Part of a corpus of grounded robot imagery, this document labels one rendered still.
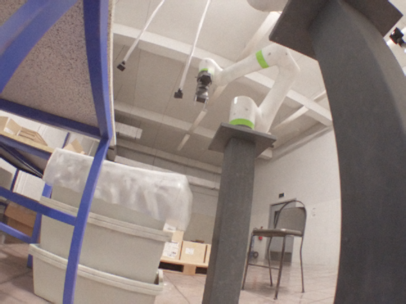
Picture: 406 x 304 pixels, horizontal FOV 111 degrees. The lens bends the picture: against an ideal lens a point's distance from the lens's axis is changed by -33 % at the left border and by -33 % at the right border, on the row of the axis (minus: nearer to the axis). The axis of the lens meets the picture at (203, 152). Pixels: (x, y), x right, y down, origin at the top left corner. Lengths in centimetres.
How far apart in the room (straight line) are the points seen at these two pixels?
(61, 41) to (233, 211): 78
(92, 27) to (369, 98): 40
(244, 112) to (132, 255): 80
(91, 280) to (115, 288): 10
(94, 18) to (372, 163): 42
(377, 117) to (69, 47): 52
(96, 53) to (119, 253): 72
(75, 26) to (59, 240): 80
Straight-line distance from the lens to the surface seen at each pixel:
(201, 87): 119
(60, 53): 49
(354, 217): 28
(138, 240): 86
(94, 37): 37
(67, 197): 97
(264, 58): 122
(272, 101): 121
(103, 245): 89
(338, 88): 37
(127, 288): 87
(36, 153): 147
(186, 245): 268
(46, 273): 101
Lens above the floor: 45
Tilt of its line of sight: 24 degrees up
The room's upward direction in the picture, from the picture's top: 10 degrees clockwise
